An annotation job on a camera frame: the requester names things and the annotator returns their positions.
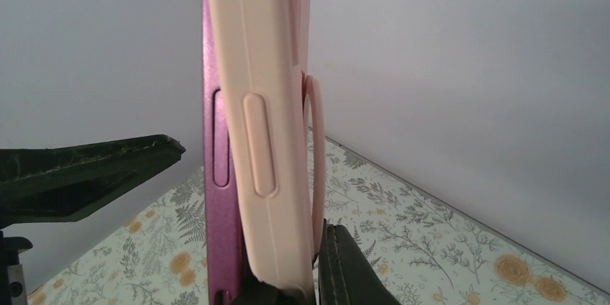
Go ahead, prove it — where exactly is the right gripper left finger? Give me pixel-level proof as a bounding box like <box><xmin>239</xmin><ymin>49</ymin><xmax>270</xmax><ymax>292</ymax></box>
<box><xmin>1</xmin><ymin>135</ymin><xmax>186</xmax><ymax>228</ymax></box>

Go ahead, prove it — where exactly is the floral patterned table mat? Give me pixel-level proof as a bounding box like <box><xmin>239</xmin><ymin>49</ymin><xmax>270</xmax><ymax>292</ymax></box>
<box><xmin>27</xmin><ymin>141</ymin><xmax>609</xmax><ymax>304</ymax></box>

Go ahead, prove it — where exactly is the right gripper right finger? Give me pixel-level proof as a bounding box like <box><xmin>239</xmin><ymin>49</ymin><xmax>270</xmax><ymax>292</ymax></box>
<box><xmin>318</xmin><ymin>223</ymin><xmax>399</xmax><ymax>305</ymax></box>

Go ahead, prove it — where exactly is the pink phone case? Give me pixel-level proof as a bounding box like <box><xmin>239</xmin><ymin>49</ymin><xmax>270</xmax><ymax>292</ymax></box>
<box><xmin>208</xmin><ymin>0</ymin><xmax>326</xmax><ymax>304</ymax></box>

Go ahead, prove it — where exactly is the purple phone black screen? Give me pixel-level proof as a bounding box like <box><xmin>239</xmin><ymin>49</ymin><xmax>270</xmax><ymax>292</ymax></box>
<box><xmin>202</xmin><ymin>0</ymin><xmax>244</xmax><ymax>304</ymax></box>

